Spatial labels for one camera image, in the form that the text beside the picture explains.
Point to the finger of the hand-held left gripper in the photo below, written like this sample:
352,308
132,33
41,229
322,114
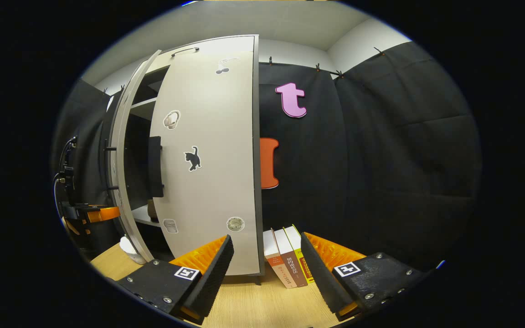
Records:
80,227
105,213

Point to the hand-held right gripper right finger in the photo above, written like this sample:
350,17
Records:
322,280

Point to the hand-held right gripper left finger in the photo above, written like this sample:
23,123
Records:
212,278

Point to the white cabinet door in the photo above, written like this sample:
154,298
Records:
116,177
217,191

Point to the white shoe cabinet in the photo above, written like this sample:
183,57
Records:
143,108

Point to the white cabinet drawer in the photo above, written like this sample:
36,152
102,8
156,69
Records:
226,45

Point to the brown book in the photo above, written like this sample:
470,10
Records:
287,257

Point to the small white object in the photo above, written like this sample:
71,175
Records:
129,249

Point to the black backdrop cloth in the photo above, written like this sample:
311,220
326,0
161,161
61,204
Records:
381,173

